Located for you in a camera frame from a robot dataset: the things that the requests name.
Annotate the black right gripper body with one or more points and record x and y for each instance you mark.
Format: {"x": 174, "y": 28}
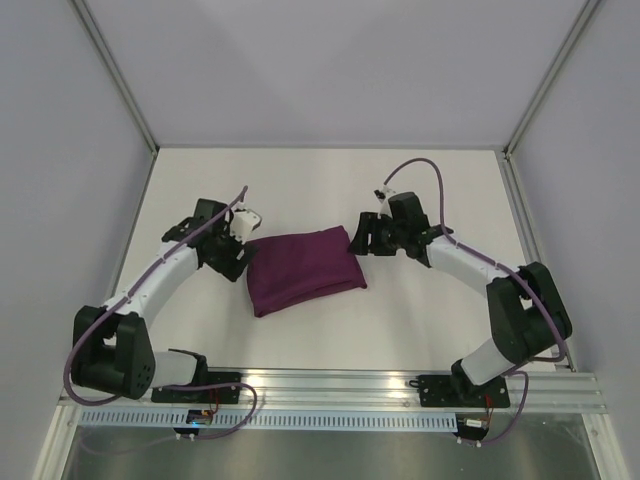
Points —
{"x": 368, "y": 236}

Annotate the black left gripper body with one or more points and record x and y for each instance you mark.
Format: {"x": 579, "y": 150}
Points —
{"x": 225, "y": 261}

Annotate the purple cloth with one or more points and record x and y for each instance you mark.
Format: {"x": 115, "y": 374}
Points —
{"x": 291, "y": 269}

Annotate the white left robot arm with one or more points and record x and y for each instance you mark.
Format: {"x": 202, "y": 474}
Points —
{"x": 112, "y": 351}

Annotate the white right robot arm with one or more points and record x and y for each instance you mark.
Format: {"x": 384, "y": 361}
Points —
{"x": 502, "y": 352}

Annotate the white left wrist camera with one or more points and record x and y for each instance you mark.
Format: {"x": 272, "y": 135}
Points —
{"x": 243, "y": 223}

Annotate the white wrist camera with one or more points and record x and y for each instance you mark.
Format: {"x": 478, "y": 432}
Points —
{"x": 383, "y": 195}
{"x": 243, "y": 223}

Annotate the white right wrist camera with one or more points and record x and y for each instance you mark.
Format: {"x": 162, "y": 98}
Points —
{"x": 383, "y": 195}

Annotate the aluminium front rail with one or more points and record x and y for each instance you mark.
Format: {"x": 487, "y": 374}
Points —
{"x": 560, "y": 391}

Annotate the aluminium rail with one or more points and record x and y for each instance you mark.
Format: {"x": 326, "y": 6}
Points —
{"x": 552, "y": 322}
{"x": 560, "y": 391}

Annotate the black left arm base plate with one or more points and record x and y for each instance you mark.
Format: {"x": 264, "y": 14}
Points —
{"x": 216, "y": 387}

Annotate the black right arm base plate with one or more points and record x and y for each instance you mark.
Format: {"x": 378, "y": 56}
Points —
{"x": 448, "y": 391}

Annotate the aluminium right frame post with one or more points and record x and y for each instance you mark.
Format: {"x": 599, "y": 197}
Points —
{"x": 572, "y": 38}

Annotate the aluminium frame post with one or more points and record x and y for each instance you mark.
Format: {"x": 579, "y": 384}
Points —
{"x": 90, "y": 25}
{"x": 572, "y": 38}

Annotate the white slotted cable duct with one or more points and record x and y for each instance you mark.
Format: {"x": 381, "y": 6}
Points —
{"x": 272, "y": 419}

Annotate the aluminium left frame post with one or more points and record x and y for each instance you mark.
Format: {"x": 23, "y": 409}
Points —
{"x": 90, "y": 25}

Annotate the aluminium right side rail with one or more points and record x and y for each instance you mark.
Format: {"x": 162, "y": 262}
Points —
{"x": 552, "y": 322}

